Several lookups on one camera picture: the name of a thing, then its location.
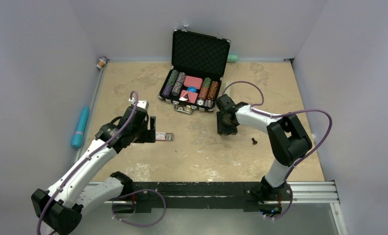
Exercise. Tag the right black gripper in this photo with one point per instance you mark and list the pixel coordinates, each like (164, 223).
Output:
(221, 129)

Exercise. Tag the aluminium frame rail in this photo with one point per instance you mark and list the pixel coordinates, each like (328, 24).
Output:
(198, 154)

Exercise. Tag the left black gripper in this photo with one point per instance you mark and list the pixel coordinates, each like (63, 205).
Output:
(148, 135)

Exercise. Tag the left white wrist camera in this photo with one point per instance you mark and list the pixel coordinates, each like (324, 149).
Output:
(144, 104)

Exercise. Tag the red white staple box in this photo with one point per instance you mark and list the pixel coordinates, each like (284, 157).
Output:
(164, 136)

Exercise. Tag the teal cylinder tool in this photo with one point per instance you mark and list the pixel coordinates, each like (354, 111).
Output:
(78, 136)

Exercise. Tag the black chess pawn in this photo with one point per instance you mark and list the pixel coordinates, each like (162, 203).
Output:
(254, 141)

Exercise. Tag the blue dealer button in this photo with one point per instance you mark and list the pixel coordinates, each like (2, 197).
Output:
(191, 89)

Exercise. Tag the black poker chip case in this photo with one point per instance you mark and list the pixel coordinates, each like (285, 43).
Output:
(198, 55)

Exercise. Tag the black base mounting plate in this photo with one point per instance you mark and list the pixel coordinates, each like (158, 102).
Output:
(245, 196)

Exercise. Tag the green stapler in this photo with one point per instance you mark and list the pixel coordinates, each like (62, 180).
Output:
(227, 88)

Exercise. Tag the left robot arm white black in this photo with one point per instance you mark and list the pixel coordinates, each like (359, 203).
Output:
(62, 206)

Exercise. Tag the mint green cylinder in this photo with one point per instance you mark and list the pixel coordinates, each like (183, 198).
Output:
(232, 58)

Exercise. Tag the small orange bottle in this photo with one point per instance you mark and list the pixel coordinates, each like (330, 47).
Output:
(101, 62)

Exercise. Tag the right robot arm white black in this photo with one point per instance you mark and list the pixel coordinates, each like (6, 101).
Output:
(288, 139)

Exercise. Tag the pink card deck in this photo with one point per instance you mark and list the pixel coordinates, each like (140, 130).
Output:
(191, 81)

